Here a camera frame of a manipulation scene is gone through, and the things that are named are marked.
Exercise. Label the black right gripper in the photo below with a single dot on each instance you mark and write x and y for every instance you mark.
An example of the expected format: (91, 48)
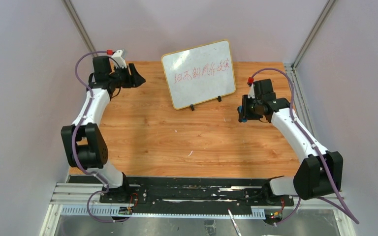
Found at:
(245, 108)

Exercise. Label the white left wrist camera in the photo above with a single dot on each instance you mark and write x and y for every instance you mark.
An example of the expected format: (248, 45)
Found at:
(118, 57)

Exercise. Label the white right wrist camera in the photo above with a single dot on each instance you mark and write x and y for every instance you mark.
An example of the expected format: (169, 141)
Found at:
(251, 93)

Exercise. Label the aluminium front rail frame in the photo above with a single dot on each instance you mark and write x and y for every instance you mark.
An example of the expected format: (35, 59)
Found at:
(75, 210)

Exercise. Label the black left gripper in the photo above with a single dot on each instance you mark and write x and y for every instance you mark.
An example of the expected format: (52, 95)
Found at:
(129, 77)

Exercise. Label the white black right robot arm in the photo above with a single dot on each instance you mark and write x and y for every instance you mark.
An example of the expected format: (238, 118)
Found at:
(320, 170)

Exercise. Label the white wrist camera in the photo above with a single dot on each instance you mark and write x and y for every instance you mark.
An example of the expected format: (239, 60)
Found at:
(251, 93)
(118, 57)

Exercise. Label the metal wire whiteboard stand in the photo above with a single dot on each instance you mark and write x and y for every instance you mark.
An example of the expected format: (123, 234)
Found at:
(216, 99)

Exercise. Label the yellow-framed whiteboard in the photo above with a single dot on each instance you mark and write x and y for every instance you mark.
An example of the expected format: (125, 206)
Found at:
(199, 74)

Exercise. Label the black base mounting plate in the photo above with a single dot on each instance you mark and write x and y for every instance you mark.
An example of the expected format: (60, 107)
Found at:
(197, 196)

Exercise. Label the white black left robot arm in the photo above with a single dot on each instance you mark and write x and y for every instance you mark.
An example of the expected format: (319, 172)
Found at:
(83, 142)

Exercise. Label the aluminium right side rail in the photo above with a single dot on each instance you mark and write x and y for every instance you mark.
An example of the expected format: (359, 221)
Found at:
(300, 103)

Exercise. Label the silver pen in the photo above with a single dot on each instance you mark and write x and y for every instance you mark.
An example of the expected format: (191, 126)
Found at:
(236, 228)

